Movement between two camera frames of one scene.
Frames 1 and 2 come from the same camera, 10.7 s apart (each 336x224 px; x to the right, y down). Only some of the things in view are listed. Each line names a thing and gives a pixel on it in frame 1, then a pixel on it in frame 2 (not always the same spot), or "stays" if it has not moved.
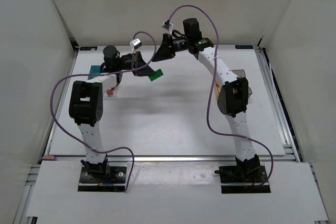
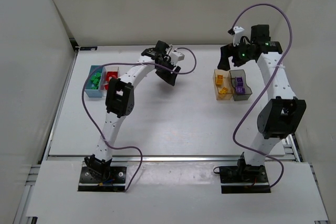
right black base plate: x=234 y=181 stays
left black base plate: x=116 y=182 stays
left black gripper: x=134 y=63 → x=166 y=69
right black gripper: x=170 y=44 → x=229 y=54
